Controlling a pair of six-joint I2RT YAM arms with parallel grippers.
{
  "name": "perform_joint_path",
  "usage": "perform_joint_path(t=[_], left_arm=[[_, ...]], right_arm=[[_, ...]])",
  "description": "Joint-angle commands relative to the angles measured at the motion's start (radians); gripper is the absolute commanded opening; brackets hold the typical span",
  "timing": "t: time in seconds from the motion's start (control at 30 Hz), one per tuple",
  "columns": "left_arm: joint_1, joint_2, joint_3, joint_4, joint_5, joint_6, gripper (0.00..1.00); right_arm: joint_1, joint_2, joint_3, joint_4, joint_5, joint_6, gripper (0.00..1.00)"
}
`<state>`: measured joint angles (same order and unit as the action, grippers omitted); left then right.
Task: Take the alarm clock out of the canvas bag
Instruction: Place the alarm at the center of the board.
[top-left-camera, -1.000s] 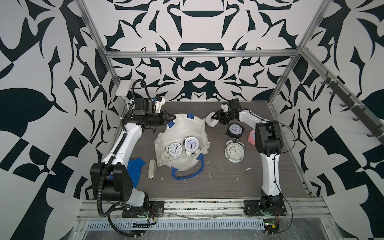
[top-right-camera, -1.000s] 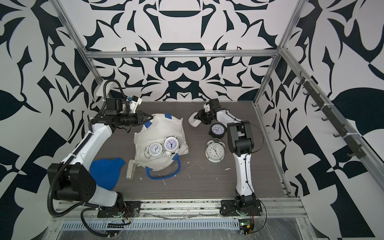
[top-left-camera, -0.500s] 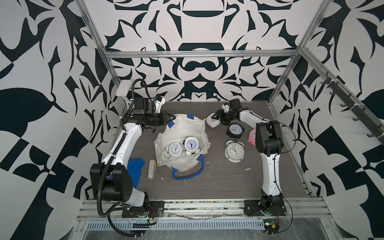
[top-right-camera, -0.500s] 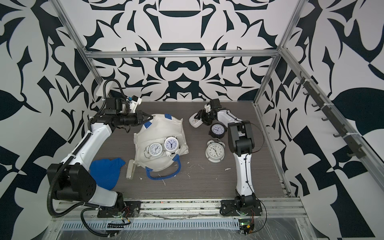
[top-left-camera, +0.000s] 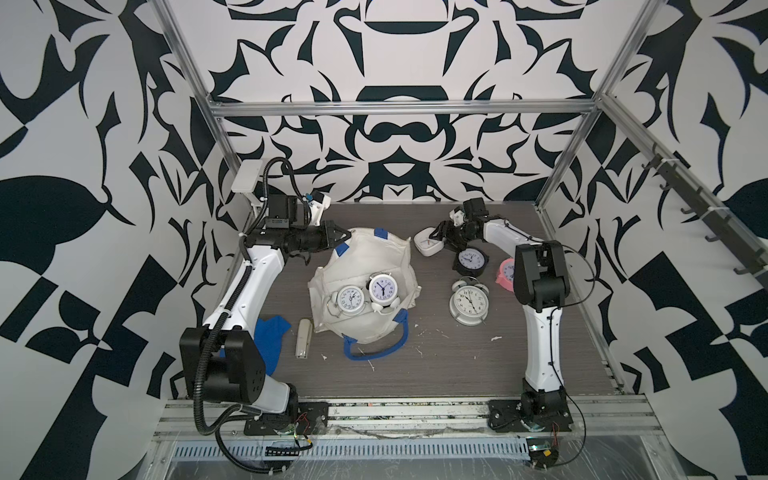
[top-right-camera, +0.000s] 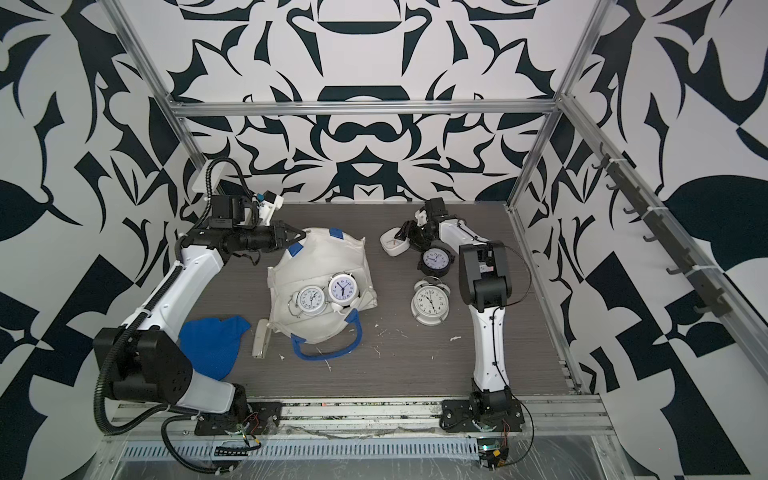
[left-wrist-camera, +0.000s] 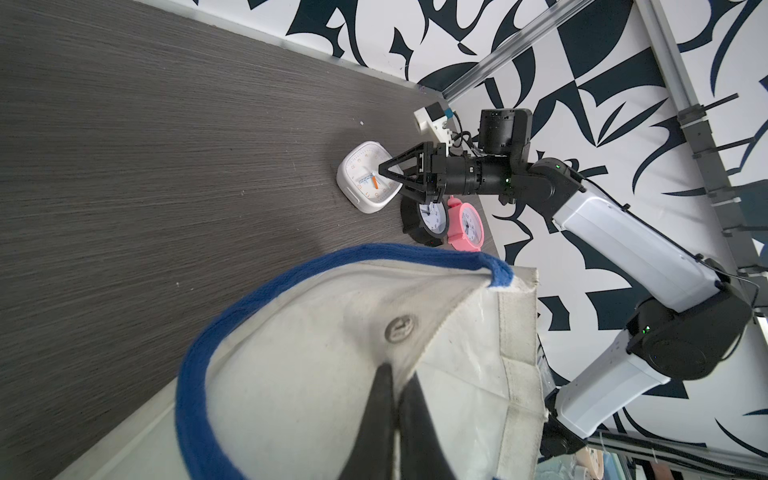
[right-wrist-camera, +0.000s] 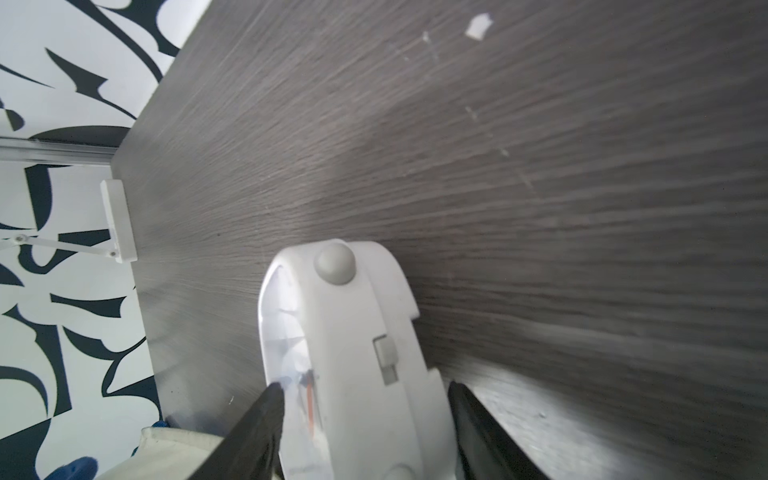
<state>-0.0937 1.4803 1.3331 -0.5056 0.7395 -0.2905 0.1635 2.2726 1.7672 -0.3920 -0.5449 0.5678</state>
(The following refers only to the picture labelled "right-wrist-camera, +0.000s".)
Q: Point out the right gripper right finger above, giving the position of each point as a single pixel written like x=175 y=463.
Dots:
x=485 y=449

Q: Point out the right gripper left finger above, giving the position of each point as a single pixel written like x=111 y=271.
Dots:
x=251 y=449

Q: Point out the white canvas bag blue handles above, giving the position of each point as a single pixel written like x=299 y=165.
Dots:
x=165 y=453

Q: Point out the white square alarm clock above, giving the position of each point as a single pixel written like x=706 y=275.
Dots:
x=336 y=326

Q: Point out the white desk lamp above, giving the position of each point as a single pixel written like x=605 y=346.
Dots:
x=119 y=225

